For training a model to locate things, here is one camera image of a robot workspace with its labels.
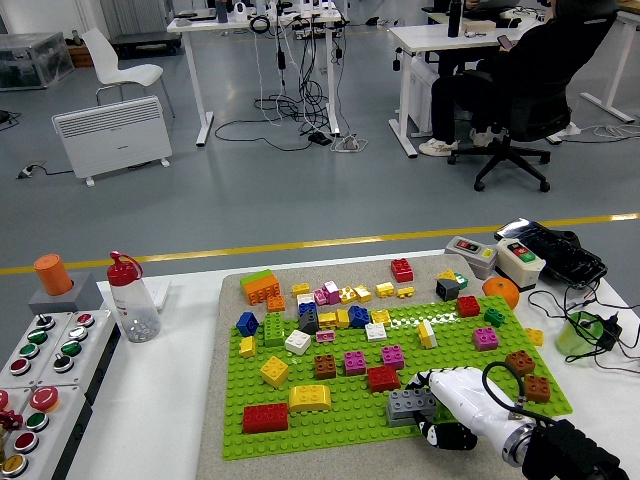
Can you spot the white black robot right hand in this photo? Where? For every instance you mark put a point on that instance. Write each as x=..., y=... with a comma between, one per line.
x=465, y=400

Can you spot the light grey long toy brick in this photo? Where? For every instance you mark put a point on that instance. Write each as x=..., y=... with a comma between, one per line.
x=407, y=400

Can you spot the dark grey long toy brick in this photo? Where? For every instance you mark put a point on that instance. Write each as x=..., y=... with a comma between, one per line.
x=400, y=421

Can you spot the brown square toy brick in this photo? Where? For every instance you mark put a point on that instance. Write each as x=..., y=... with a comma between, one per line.
x=522, y=361
x=325, y=367
x=537, y=389

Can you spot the red sloped toy brick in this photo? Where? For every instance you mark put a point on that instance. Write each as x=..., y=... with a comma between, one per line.
x=384, y=379

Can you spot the blue square toy brick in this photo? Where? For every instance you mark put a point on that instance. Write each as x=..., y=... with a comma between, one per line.
x=359, y=317
x=247, y=324

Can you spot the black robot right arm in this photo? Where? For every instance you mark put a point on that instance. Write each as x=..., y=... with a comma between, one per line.
x=565, y=450

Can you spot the magenta square toy brick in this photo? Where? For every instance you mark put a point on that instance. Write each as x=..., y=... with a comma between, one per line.
x=486, y=340
x=393, y=358
x=356, y=364

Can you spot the yellow and white toy brick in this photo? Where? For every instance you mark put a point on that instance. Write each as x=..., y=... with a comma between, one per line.
x=427, y=336

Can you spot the small green toy brick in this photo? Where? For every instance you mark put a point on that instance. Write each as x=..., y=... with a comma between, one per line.
x=494, y=317

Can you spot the white square toy brick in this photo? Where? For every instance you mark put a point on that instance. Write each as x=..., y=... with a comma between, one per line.
x=298, y=343
x=376, y=333

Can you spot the green and white toy brick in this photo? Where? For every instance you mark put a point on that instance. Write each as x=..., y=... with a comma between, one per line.
x=463, y=282

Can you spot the green studded baseplate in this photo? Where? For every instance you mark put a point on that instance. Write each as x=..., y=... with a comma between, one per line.
x=345, y=430

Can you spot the yellow sloped toy brick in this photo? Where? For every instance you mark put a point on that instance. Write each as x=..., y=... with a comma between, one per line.
x=447, y=275

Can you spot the yellow curved toy brick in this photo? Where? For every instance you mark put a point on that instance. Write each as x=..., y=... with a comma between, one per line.
x=310, y=399

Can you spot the tall magenta toy brick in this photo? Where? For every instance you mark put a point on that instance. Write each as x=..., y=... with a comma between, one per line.
x=332, y=293

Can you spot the dark grey sloped toy brick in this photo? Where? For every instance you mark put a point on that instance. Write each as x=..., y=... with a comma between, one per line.
x=309, y=325

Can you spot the pink toy brick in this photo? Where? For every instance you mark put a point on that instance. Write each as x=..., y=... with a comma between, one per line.
x=321, y=297

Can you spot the small blue toy brick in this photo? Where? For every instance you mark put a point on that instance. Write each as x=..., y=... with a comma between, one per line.
x=307, y=308

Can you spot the small white toy brick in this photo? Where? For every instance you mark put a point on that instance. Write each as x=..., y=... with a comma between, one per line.
x=305, y=299

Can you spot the large yellow square toy brick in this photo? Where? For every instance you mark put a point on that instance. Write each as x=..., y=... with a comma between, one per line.
x=275, y=372

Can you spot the red long toy brick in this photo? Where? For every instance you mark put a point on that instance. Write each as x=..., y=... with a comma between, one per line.
x=266, y=419

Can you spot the tall green toy brick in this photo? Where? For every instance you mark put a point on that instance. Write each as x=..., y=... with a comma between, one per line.
x=274, y=330

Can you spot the small orange toy brick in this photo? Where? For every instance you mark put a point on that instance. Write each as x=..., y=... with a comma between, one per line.
x=276, y=304

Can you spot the small yellow toy brick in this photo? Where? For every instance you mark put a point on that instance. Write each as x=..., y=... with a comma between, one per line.
x=247, y=347

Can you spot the large orange toy brick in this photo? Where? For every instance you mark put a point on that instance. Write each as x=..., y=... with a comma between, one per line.
x=262, y=293

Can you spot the dark grey cube brick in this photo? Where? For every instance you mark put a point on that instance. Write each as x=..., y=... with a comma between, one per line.
x=448, y=290

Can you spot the orange fruit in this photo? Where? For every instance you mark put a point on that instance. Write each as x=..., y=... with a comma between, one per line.
x=500, y=293

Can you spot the green translucent cup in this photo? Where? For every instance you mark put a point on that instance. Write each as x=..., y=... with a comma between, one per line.
x=570, y=341

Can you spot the small yellow flat brick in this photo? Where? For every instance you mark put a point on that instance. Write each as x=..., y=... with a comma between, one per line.
x=406, y=293

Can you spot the small pink flat brick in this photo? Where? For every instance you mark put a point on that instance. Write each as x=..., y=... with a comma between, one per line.
x=325, y=336

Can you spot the black plug adapter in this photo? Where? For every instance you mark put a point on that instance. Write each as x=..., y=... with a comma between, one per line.
x=611, y=327

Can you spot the black electronic device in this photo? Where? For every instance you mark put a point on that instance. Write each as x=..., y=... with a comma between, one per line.
x=565, y=260

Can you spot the lime green flat brick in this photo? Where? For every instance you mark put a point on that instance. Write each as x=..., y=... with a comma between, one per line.
x=256, y=278

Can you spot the black office chair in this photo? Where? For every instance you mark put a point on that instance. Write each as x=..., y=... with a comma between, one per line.
x=507, y=151

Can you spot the black power strip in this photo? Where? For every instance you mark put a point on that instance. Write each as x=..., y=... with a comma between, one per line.
x=320, y=139

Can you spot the white case under desk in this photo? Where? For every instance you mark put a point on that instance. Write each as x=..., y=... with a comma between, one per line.
x=423, y=94

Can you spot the clear bottle with red cap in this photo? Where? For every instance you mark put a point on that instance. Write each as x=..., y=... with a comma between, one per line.
x=135, y=305

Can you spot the person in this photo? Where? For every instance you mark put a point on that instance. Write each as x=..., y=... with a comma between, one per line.
x=535, y=55

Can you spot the smartphone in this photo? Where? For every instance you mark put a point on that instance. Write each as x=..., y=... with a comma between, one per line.
x=506, y=42

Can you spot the tan cardboard box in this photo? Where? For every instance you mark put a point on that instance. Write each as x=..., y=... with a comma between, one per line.
x=481, y=25

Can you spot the black bottle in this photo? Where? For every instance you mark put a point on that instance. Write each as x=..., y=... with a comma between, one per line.
x=455, y=19

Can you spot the grey block base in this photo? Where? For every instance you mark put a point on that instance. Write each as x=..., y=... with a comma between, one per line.
x=85, y=300

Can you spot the grey four-button control box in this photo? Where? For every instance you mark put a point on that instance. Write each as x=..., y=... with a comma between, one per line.
x=29, y=351
x=70, y=348

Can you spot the control box with emergency stop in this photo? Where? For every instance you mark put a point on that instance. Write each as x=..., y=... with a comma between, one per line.
x=45, y=398

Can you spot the orange cylinder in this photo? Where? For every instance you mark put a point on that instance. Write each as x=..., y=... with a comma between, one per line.
x=53, y=275

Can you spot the white electric panel heater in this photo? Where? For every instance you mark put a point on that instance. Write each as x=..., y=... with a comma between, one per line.
x=112, y=139

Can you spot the white desk with gadgets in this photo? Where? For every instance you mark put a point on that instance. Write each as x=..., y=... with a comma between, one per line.
x=205, y=25

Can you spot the grey-blue cylinder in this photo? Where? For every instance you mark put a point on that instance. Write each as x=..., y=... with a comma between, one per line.
x=222, y=11

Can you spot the brass fitting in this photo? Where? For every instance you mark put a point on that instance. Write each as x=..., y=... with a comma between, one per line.
x=2, y=445

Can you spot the white plastic chair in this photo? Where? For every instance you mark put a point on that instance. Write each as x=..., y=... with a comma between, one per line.
x=120, y=75

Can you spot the black platform dolly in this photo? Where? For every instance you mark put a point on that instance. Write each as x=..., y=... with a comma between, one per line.
x=146, y=47

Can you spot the floor power socket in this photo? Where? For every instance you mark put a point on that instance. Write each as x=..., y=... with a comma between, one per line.
x=30, y=170

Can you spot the brown cardboard box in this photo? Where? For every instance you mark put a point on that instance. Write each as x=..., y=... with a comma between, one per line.
x=81, y=55

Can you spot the clear plastic crate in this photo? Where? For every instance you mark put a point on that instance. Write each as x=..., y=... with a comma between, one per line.
x=32, y=60

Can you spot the beige two-button switch box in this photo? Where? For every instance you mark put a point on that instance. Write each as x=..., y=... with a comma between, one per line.
x=517, y=276

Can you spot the grey two-button switch box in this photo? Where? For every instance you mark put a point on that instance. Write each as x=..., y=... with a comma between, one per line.
x=479, y=265

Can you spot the white desk frame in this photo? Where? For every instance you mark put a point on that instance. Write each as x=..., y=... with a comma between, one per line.
x=620, y=64

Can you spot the small white camera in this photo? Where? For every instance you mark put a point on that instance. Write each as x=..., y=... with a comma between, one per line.
x=240, y=11

